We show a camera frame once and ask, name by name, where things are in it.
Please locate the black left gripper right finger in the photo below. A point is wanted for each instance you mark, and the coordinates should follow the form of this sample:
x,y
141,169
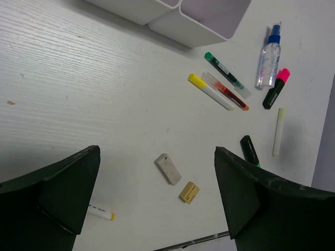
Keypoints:
x,y
267,212

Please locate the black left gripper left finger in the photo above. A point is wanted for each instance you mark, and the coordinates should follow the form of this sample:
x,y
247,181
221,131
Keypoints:
x,y
46,209

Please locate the clear spray bottle blue cap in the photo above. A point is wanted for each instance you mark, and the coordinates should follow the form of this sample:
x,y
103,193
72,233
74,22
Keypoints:
x,y
269,60

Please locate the white marker orange-yellow end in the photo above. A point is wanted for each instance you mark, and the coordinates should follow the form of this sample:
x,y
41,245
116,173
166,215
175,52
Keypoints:
x,y
101,212

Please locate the black highlighter green cap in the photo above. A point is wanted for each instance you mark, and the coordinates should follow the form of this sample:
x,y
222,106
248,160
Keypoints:
x,y
248,150

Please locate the tan yellow eraser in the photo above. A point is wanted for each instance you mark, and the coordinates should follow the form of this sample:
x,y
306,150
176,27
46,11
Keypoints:
x,y
189,192

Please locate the white marker pale yellow cap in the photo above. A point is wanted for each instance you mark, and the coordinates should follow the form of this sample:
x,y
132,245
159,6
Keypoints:
x,y
278,132

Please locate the grey white eraser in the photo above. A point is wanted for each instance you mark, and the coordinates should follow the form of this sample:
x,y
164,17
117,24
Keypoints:
x,y
168,169

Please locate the green ink pen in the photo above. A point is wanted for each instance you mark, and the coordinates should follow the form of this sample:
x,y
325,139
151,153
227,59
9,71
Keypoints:
x,y
238,86

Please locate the black highlighter pink cap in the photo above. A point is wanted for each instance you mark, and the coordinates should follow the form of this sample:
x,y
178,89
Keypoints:
x,y
274,92

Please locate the red ink pen orange cap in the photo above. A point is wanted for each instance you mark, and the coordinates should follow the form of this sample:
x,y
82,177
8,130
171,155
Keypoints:
x,y
217,85

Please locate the white container right bin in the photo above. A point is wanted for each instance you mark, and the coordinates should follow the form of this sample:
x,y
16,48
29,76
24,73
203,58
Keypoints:
x,y
200,23

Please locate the white container bin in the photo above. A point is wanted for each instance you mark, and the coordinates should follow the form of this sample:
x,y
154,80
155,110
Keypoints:
x,y
200,23
141,12

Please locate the white container left bin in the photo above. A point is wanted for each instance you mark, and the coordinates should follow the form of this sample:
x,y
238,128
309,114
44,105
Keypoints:
x,y
141,12

